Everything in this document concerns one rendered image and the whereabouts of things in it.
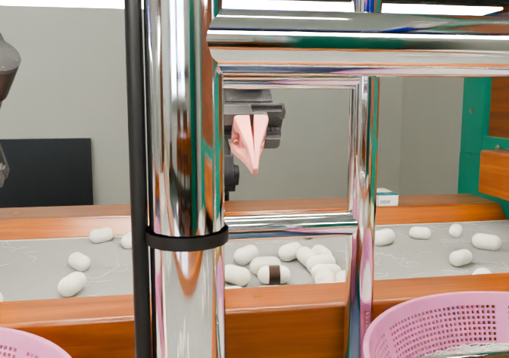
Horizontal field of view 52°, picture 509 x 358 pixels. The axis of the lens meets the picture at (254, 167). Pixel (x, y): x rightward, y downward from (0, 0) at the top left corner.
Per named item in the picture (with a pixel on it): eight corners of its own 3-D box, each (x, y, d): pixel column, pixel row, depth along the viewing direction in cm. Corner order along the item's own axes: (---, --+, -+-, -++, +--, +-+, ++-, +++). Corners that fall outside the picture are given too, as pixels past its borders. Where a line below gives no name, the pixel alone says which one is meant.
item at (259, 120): (276, 154, 66) (266, 104, 72) (220, 154, 65) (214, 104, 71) (270, 188, 71) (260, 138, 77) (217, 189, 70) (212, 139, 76)
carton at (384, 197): (364, 199, 92) (365, 188, 92) (383, 199, 93) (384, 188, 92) (378, 206, 86) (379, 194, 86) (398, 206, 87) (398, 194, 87)
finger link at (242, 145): (295, 154, 67) (283, 104, 73) (239, 154, 66) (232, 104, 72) (286, 187, 72) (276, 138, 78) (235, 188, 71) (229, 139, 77)
